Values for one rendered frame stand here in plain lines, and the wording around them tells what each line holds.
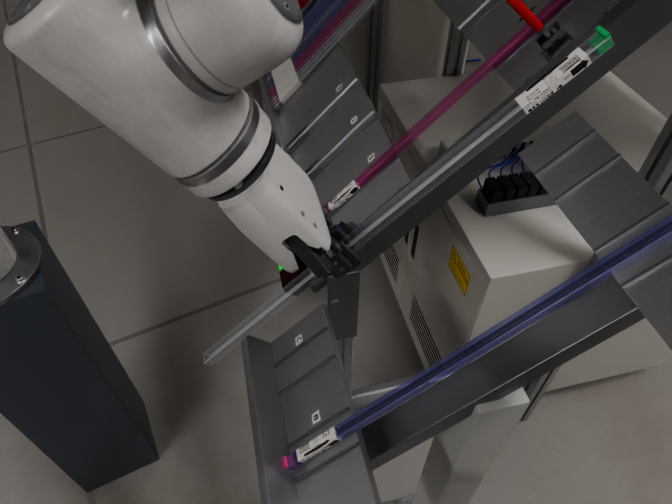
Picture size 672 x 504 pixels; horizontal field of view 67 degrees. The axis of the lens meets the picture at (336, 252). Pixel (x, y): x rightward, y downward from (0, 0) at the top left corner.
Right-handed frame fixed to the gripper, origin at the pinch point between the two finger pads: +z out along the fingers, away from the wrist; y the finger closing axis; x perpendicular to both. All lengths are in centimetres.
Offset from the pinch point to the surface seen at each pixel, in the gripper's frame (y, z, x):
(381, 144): -30.7, 17.1, 6.6
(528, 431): -10, 110, -4
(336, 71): -57, 17, 5
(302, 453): 11.1, 13.6, -16.4
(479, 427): 13.9, 21.6, 1.8
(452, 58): -87, 52, 29
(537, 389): -13, 93, 4
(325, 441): 11.3, 13.0, -12.8
